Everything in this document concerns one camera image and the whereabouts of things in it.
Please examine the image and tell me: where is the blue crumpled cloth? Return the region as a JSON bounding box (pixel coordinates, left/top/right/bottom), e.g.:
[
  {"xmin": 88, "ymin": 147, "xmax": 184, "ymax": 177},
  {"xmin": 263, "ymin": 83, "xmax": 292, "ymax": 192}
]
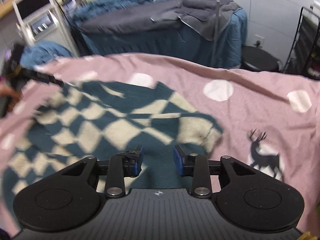
[{"xmin": 20, "ymin": 40, "xmax": 73, "ymax": 69}]

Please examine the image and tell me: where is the pink polka dot bedsheet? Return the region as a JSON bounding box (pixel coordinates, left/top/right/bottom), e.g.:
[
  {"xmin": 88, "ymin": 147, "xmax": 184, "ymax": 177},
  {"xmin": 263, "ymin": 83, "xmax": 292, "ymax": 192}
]
[{"xmin": 0, "ymin": 52, "xmax": 320, "ymax": 238}]

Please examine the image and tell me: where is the person's left hand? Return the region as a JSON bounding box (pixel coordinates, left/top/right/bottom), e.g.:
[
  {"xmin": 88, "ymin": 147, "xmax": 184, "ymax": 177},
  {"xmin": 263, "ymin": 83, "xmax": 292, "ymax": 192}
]
[{"xmin": 0, "ymin": 83, "xmax": 22, "ymax": 112}]

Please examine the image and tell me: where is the wall power socket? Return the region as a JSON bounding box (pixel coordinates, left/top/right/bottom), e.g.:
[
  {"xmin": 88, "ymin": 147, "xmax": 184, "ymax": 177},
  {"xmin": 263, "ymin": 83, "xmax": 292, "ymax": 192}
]
[{"xmin": 254, "ymin": 34, "xmax": 265, "ymax": 48}]

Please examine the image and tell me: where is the black wire shelf rack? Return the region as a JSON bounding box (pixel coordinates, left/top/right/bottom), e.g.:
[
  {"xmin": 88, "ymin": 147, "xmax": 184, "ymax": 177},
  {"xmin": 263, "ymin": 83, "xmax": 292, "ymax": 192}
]
[{"xmin": 282, "ymin": 7, "xmax": 319, "ymax": 81}]

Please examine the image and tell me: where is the grey folded towel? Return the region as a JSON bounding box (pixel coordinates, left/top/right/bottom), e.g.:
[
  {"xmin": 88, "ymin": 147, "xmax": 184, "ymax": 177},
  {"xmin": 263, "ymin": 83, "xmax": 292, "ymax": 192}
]
[{"xmin": 151, "ymin": 0, "xmax": 242, "ymax": 41}]

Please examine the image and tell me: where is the teal cream checkered sweater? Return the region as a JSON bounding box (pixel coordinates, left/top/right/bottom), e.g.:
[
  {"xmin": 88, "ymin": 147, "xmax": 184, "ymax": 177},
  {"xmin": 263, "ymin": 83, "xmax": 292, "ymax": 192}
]
[{"xmin": 3, "ymin": 81, "xmax": 223, "ymax": 210}]

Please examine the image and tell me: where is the metal pole stand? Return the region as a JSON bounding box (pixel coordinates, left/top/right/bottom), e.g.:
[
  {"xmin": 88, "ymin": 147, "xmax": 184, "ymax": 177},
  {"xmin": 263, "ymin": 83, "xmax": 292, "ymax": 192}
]
[{"xmin": 210, "ymin": 0, "xmax": 220, "ymax": 67}]

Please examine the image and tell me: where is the white beauty machine with screen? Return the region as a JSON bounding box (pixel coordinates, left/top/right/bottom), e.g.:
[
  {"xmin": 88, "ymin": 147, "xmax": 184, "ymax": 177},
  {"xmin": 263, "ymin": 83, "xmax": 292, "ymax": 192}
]
[{"xmin": 12, "ymin": 0, "xmax": 79, "ymax": 56}]

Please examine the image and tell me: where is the black round stool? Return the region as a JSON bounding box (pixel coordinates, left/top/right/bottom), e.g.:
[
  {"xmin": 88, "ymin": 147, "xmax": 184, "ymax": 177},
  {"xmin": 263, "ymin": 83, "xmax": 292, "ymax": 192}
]
[{"xmin": 241, "ymin": 46, "xmax": 281, "ymax": 72}]

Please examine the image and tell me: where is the grey blue massage bed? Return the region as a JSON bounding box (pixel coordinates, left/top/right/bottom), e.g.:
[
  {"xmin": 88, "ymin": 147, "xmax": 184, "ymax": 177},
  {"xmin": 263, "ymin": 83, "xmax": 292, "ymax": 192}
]
[{"xmin": 68, "ymin": 0, "xmax": 247, "ymax": 69}]

